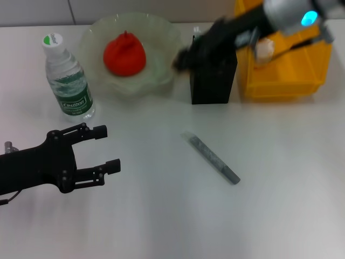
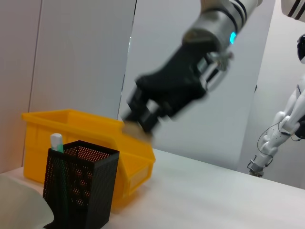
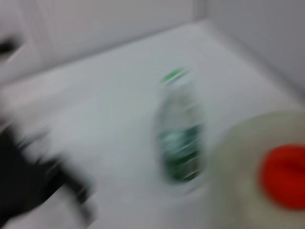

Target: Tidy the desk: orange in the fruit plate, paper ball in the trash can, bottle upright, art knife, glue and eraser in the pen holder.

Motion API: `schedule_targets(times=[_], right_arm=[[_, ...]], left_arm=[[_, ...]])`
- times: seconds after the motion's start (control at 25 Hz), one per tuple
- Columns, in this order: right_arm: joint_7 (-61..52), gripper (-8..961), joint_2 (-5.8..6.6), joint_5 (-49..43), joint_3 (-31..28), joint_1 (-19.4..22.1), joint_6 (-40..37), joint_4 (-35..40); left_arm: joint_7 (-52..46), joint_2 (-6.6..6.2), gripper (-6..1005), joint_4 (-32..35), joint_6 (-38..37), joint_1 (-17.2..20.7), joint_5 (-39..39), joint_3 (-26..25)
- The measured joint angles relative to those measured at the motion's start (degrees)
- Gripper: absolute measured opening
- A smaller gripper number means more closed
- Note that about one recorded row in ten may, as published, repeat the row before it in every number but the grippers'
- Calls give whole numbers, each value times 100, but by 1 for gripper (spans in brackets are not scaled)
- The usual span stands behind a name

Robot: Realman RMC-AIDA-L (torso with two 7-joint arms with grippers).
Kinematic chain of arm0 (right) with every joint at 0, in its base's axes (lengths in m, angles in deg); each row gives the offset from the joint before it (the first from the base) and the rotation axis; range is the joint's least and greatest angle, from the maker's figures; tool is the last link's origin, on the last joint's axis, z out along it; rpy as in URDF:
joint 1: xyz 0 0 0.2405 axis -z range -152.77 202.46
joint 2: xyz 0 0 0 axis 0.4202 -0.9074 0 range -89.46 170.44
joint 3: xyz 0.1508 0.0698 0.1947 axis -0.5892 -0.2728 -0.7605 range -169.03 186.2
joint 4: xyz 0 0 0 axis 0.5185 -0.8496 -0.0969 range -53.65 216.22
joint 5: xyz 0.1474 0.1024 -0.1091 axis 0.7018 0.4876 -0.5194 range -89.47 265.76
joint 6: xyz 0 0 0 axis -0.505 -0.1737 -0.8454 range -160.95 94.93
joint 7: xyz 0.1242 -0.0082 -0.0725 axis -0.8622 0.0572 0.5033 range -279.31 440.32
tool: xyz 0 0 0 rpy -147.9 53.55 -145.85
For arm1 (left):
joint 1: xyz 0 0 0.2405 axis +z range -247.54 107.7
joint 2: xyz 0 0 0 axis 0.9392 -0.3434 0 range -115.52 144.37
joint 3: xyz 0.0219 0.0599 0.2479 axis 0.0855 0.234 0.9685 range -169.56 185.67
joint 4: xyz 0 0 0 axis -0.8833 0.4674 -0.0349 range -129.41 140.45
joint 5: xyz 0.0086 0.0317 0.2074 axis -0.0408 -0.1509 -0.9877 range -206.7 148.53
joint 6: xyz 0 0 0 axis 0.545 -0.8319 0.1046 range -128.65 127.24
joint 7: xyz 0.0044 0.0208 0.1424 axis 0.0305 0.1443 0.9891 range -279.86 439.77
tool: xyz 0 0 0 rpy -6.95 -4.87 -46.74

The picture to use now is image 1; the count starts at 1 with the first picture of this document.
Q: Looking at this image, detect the arm cable with plug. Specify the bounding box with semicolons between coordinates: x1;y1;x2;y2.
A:
0;141;23;206
272;21;335;59

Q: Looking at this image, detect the white paper ball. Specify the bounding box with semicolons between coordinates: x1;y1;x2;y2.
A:
254;38;276;65

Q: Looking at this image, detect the right arm cable with plug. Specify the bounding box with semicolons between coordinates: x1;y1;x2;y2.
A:
272;21;335;59

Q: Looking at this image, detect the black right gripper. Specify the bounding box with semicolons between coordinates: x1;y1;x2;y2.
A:
171;6;271;73

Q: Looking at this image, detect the black mesh pen holder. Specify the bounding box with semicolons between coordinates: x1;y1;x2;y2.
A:
190;33;238;105

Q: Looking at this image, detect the yellow plastic bin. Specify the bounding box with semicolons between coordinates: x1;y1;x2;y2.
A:
232;0;333;102

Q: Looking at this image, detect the grey marker pen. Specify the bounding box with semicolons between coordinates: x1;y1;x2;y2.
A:
181;131;241;186

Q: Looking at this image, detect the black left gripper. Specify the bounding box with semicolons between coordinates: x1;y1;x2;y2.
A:
0;122;122;196

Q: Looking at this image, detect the clear green-label water bottle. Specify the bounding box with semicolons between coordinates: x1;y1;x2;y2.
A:
40;32;96;124

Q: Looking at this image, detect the left arm cable with plug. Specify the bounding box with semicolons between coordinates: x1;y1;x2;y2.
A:
0;141;23;206

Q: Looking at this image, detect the green glass fruit plate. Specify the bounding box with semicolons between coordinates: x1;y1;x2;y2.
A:
78;11;187;101

